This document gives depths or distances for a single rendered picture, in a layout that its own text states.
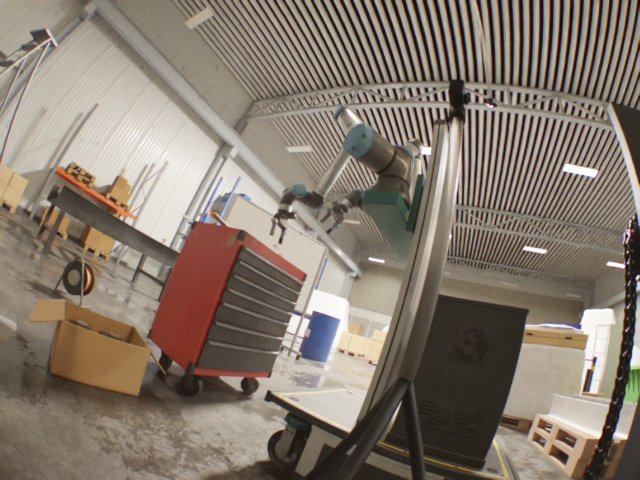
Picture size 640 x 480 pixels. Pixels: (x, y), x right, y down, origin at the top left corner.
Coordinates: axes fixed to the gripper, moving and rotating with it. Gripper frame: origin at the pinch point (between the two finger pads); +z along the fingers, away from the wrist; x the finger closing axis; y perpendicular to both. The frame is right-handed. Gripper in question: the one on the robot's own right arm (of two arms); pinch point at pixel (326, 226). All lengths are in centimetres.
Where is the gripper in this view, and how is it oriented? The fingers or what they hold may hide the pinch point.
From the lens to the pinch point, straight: 181.6
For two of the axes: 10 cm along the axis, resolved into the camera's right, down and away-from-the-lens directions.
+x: 3.0, 5.0, 8.2
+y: 6.6, 5.1, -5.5
